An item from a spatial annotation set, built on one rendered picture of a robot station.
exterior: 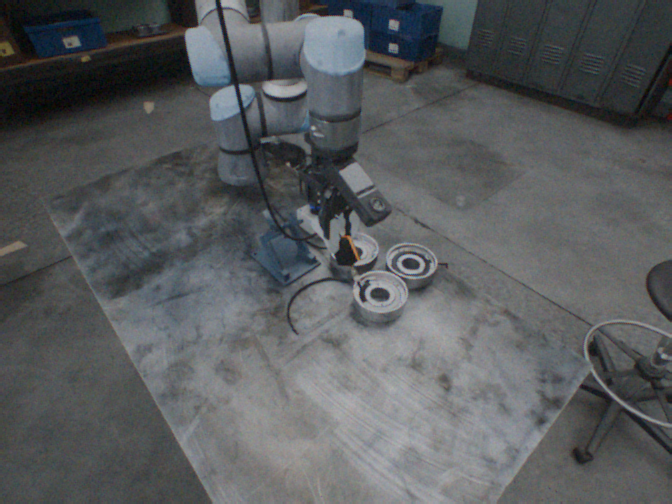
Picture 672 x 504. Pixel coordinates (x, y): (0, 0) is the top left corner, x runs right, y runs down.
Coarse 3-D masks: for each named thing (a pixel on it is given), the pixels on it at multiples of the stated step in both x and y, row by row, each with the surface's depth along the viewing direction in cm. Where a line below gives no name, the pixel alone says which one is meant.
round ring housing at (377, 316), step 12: (360, 276) 77; (372, 276) 79; (384, 276) 79; (396, 276) 77; (372, 288) 77; (384, 288) 77; (360, 300) 74; (372, 300) 74; (360, 312) 74; (372, 312) 72; (384, 312) 71; (396, 312) 72
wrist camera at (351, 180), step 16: (336, 160) 58; (352, 160) 59; (336, 176) 57; (352, 176) 58; (368, 176) 59; (352, 192) 56; (368, 192) 57; (352, 208) 58; (368, 208) 56; (384, 208) 57; (368, 224) 57
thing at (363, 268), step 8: (360, 240) 87; (368, 240) 87; (360, 248) 86; (376, 248) 84; (360, 256) 87; (376, 256) 82; (336, 264) 82; (360, 264) 80; (368, 264) 81; (344, 272) 83; (360, 272) 82
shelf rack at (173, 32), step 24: (168, 0) 368; (192, 0) 336; (168, 24) 376; (24, 48) 319; (120, 48) 319; (144, 48) 330; (168, 48) 343; (0, 72) 278; (24, 72) 287; (48, 72) 296; (72, 72) 306
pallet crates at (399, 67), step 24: (336, 0) 408; (360, 0) 389; (384, 0) 373; (408, 0) 381; (384, 24) 385; (408, 24) 369; (432, 24) 376; (384, 48) 399; (408, 48) 382; (432, 48) 394; (384, 72) 401; (408, 72) 385
